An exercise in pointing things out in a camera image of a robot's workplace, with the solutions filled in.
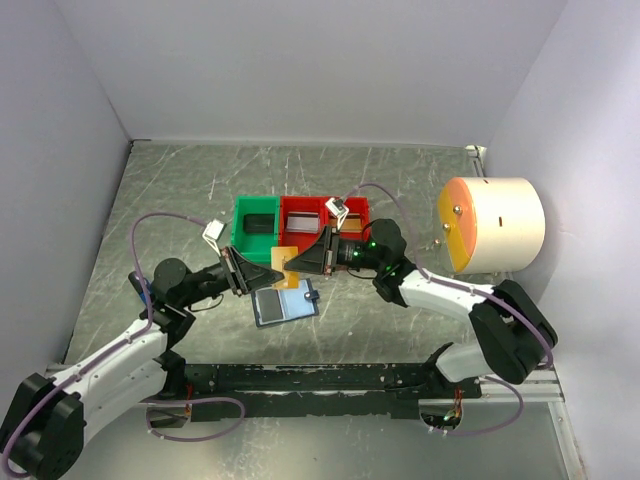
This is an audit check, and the black credit card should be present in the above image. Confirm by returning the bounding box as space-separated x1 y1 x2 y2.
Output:
242 213 275 235

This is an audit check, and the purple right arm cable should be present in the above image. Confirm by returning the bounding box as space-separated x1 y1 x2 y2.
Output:
344 183 556 437

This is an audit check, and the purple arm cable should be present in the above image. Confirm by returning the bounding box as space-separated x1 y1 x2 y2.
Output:
0 212 247 476
344 183 556 437

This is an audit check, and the green plastic bin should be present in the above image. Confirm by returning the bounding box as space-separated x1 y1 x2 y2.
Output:
231 196 280 264

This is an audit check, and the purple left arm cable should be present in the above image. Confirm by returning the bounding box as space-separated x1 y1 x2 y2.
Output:
0 212 247 476

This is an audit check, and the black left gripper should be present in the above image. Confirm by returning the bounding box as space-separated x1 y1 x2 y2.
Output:
179 244 283 307

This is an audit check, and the cream cylinder orange yellow face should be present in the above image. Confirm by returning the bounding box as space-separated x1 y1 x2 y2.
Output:
437 177 546 274

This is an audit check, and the red plastic bin middle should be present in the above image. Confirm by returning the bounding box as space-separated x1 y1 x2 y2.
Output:
279 196 328 252

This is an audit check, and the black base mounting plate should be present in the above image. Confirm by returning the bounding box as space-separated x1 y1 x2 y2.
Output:
150 363 481 422

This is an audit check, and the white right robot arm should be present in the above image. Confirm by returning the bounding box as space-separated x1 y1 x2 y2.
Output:
284 219 558 398

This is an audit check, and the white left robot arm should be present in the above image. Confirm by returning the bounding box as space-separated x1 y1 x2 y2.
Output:
1 247 284 479

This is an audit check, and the gold credit card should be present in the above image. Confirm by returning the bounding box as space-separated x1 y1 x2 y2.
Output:
340 213 363 234

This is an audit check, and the blue leather card holder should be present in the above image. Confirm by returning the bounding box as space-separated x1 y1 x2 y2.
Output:
251 279 320 328

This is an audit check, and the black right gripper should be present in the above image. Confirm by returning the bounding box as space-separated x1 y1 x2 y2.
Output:
284 224 384 275

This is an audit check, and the aluminium rail frame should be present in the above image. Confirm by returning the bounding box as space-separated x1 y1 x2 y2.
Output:
9 144 586 480

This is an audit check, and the silver credit card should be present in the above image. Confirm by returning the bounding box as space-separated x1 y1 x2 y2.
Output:
285 212 321 234

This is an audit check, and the blue black handled tool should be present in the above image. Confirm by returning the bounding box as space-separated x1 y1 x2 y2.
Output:
128 271 150 305

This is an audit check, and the gold card from holder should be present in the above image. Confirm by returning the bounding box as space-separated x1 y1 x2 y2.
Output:
269 244 301 291

